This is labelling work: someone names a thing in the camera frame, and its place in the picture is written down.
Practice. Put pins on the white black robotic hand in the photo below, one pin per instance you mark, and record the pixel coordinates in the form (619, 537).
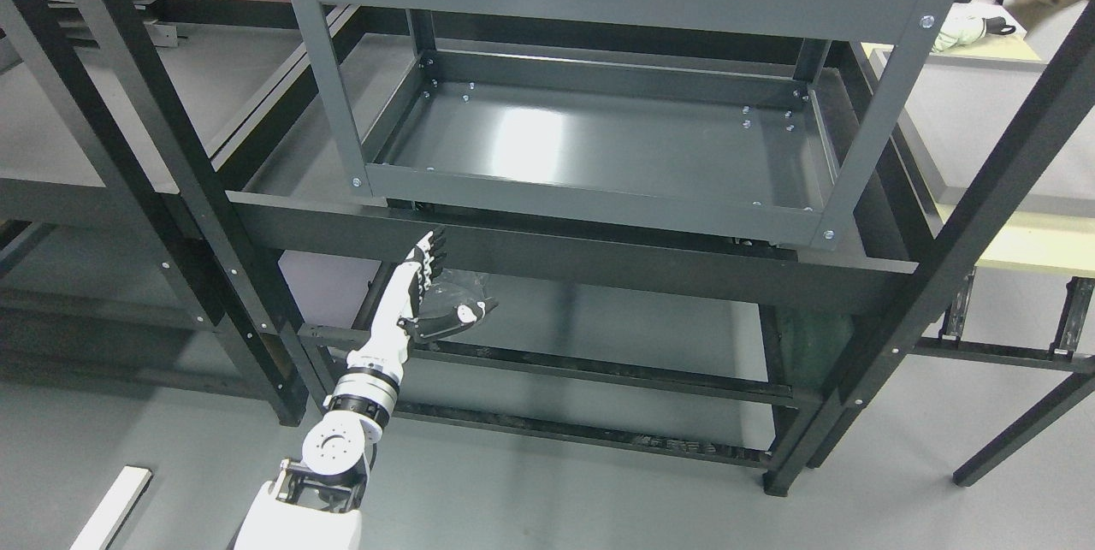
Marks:
(416, 308)

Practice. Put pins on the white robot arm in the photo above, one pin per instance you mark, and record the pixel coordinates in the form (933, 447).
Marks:
(314, 502)

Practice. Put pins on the dark metal shelf rack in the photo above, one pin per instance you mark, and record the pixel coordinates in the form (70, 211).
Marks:
(175, 212)

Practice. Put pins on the grey metal shelf unit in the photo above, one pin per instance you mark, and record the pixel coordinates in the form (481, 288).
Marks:
(665, 142)

